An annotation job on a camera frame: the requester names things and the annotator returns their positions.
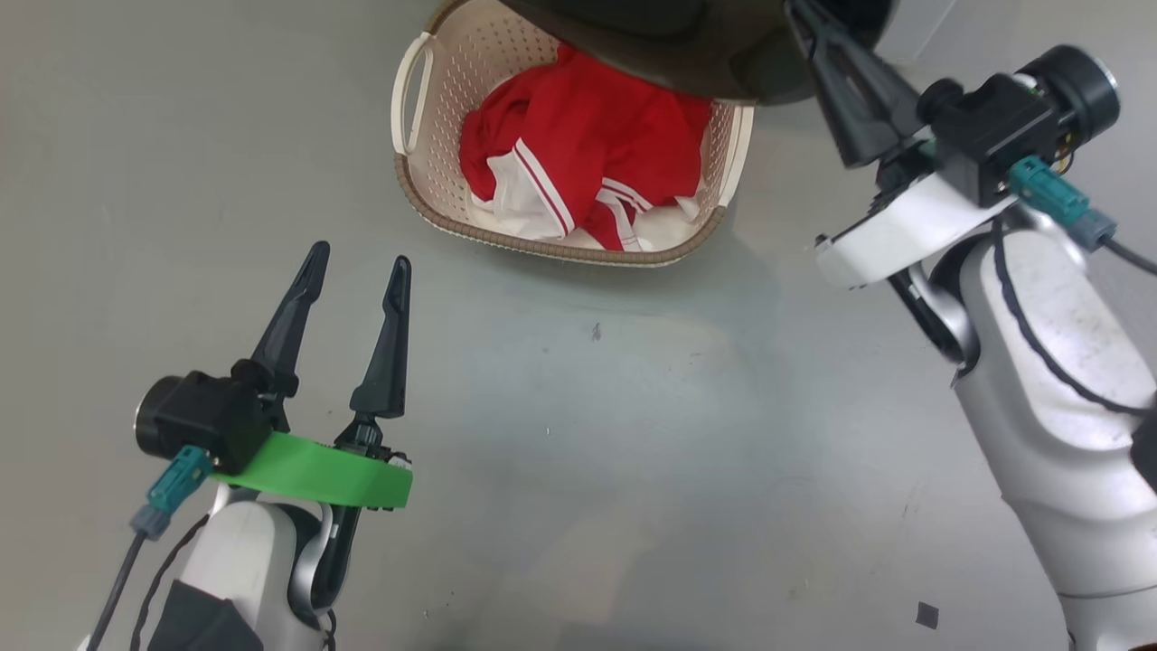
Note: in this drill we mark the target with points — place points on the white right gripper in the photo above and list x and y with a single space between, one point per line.
904 231

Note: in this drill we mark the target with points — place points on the black round glass washer door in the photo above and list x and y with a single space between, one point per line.
678 45

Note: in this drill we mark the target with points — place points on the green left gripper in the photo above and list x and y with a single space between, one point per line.
316 470

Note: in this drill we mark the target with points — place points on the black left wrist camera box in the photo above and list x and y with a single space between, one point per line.
208 420

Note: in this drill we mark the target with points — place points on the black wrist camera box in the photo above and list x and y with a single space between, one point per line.
208 420
985 136

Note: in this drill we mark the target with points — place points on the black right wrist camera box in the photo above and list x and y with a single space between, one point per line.
985 136

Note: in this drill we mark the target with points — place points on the cream perforated laundry basket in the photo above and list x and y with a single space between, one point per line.
452 90

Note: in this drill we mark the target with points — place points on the small black floor scrap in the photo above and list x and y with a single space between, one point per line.
926 615

